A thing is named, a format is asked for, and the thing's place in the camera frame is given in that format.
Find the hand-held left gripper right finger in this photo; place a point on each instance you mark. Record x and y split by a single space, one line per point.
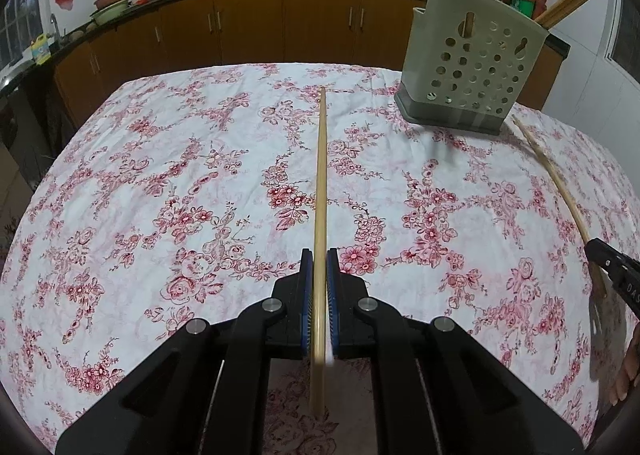
332 305

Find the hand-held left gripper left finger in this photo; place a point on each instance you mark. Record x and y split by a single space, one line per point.
305 305

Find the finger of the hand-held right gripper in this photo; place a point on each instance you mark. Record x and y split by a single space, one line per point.
617 275

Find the perforated grey chopstick holder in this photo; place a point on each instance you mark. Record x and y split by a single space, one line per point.
475 60

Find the person's right hand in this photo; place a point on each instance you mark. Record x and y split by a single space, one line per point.
627 375

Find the red floral tablecloth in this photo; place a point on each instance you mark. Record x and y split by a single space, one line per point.
150 185

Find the white framed door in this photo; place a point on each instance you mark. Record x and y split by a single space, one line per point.
612 25

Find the wooden lower kitchen cabinet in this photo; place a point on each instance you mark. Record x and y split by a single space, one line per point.
250 25

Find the green basin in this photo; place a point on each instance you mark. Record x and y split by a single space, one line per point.
107 14

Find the yellow bottle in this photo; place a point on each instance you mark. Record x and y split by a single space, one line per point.
41 51

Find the metal faucet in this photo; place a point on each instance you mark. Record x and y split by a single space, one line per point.
54 22

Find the kitchen window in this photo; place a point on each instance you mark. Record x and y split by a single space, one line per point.
20 20

